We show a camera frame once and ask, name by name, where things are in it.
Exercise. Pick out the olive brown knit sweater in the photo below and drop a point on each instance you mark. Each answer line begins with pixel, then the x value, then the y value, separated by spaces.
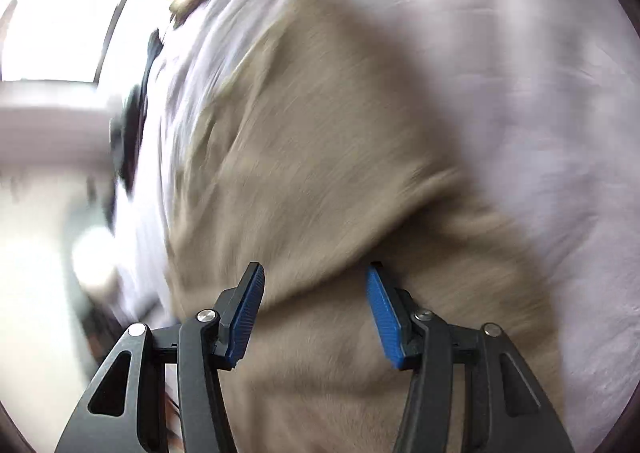
pixel 317 159

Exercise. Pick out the dark green black garment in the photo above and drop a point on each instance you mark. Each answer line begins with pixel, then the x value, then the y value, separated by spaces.
pixel 126 131

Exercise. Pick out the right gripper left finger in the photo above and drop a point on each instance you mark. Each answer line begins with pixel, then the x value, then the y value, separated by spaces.
pixel 124 410

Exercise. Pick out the white round pleated cushion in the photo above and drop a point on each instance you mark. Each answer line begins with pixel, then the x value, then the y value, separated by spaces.
pixel 94 256

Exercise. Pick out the mauve pleated curtain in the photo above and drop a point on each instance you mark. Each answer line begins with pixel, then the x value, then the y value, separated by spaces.
pixel 47 123

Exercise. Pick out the window with dark frame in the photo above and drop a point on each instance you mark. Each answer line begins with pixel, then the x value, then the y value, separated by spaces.
pixel 55 39

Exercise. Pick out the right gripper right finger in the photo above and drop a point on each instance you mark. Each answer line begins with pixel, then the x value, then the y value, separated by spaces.
pixel 505 407

